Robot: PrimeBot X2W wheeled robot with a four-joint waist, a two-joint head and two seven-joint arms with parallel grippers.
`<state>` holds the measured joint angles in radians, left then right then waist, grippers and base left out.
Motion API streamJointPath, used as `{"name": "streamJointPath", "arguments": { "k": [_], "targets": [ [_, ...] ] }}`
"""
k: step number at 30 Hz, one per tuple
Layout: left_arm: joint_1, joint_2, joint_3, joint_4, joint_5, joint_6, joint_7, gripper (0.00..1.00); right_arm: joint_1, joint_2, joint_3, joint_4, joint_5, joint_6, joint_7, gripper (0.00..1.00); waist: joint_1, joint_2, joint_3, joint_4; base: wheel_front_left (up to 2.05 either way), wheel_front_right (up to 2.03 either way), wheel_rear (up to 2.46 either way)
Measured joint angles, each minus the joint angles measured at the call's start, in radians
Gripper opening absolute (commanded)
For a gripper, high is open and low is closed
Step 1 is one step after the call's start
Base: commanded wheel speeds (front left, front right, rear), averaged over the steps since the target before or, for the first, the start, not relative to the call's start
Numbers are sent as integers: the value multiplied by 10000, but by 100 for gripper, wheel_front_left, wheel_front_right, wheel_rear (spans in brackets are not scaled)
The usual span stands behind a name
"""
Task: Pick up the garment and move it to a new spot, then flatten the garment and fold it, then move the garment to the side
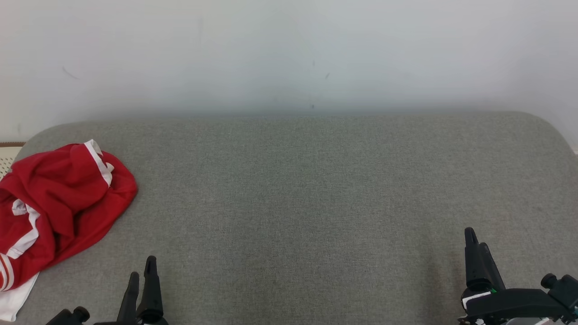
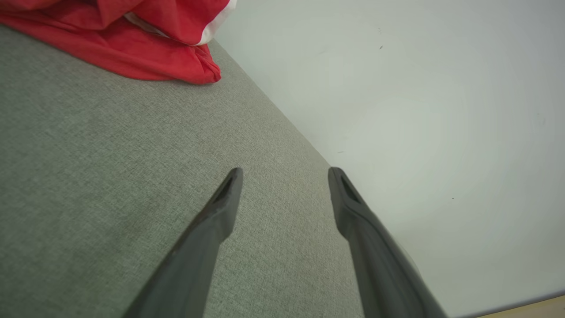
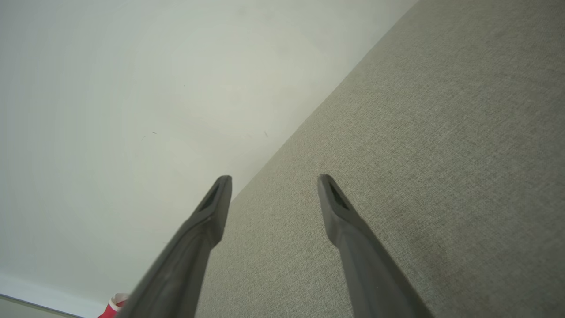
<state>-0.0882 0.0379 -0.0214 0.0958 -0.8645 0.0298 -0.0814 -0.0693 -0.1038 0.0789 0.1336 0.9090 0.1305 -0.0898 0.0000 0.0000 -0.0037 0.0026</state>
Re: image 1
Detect red shorts with white band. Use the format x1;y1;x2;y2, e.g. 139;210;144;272
0;139;139;262

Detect red white basketball jersey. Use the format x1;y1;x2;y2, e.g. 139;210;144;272
0;217;113;322

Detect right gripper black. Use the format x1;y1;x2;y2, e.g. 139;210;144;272
458;227;570;325

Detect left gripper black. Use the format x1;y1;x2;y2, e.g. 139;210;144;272
93;256;170;325

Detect cream perforated laundry basket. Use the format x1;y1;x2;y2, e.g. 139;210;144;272
0;141;26;179

